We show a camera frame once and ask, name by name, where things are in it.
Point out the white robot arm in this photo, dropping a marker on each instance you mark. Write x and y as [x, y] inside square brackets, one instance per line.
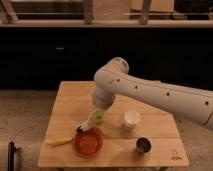
[111, 79]

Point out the black cabinet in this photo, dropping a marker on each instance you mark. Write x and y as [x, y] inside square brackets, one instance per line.
[42, 57]

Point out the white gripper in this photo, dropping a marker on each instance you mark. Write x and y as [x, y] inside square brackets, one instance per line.
[97, 116]

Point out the white paper cup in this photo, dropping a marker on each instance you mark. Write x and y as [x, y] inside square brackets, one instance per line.
[131, 118]

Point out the white brush with black bristles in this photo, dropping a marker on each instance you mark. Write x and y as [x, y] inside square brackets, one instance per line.
[86, 125]

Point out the yellow banana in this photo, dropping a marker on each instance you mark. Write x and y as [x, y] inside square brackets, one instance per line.
[57, 142]

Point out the long wooden shelf rail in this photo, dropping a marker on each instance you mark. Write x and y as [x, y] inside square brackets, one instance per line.
[112, 24]

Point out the red bowl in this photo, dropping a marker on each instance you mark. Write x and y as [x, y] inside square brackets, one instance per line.
[88, 143]

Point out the dark metal cup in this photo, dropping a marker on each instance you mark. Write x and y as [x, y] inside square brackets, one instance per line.
[143, 145]

